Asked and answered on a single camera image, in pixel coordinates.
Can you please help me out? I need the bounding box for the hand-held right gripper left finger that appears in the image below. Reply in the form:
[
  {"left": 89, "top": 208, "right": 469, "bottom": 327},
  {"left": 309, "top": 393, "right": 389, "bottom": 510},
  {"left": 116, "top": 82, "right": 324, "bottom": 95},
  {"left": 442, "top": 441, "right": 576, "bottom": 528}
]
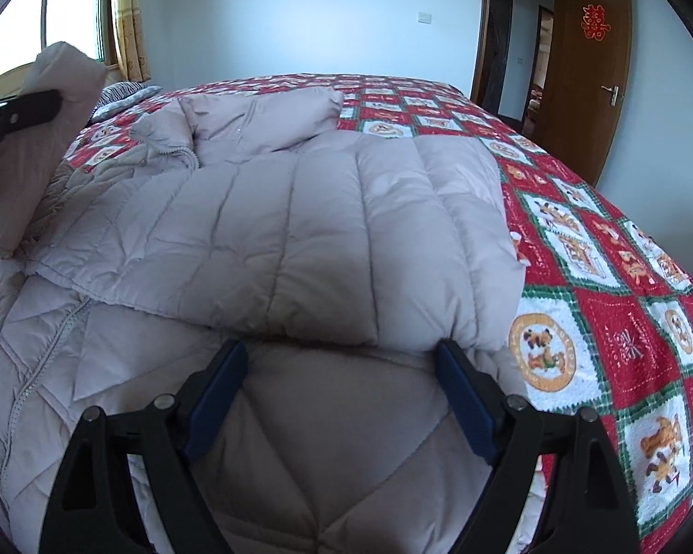
[{"left": 39, "top": 339, "right": 250, "bottom": 554}]

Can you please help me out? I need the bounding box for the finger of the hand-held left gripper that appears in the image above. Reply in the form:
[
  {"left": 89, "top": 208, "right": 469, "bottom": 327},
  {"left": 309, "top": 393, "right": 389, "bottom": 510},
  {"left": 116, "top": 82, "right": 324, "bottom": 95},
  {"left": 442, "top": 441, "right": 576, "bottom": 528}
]
[{"left": 0, "top": 89, "right": 63, "bottom": 165}]

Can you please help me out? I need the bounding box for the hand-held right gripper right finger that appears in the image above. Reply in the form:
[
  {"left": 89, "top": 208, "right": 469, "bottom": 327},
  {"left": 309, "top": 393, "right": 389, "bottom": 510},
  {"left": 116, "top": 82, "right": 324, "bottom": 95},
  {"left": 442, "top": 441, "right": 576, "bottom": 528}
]
[{"left": 435, "top": 339, "right": 640, "bottom": 554}]

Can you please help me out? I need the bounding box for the beige quilted down jacket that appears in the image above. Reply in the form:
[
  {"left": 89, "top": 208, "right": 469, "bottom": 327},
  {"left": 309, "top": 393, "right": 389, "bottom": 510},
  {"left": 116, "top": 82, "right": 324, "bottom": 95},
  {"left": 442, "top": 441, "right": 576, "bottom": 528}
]
[{"left": 0, "top": 40, "right": 526, "bottom": 554}]

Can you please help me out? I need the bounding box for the striped pillow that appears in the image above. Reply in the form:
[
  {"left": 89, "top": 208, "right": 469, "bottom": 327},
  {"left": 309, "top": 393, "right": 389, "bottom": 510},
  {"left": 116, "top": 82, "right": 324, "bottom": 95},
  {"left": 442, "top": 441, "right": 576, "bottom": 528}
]
[{"left": 88, "top": 82, "right": 164, "bottom": 125}]

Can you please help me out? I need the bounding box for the window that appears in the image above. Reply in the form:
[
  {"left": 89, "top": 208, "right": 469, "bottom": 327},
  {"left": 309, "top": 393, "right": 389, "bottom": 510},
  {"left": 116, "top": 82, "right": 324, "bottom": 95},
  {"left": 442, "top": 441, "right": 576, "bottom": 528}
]
[{"left": 0, "top": 0, "right": 115, "bottom": 89}]

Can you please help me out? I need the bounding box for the yellow patterned curtain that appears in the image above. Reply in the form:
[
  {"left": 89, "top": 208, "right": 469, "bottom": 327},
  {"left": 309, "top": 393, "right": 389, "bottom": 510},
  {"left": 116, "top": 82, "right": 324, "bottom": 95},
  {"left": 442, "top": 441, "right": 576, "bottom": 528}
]
[{"left": 109, "top": 0, "right": 152, "bottom": 85}]

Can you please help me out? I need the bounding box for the red printed patchwork bed quilt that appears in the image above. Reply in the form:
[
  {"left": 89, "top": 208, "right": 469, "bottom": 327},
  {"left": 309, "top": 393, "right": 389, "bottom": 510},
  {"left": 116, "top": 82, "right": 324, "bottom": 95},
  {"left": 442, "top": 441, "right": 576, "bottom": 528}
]
[{"left": 0, "top": 72, "right": 693, "bottom": 554}]

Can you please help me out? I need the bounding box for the brown wooden door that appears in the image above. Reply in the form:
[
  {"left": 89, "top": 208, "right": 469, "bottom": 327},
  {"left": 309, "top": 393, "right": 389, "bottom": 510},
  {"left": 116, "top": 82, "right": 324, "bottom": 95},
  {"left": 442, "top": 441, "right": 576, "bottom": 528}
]
[{"left": 553, "top": 0, "right": 634, "bottom": 187}]

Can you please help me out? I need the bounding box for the red paper door decoration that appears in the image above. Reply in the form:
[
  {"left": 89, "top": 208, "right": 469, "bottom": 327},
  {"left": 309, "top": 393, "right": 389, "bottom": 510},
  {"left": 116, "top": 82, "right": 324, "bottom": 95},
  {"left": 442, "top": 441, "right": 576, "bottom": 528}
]
[{"left": 580, "top": 4, "right": 611, "bottom": 42}]

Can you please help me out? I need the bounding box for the wooden door frame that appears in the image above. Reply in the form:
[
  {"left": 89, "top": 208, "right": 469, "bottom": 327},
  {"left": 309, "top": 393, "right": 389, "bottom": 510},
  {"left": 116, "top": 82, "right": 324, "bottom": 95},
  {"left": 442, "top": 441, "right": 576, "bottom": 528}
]
[{"left": 469, "top": 0, "right": 568, "bottom": 123}]

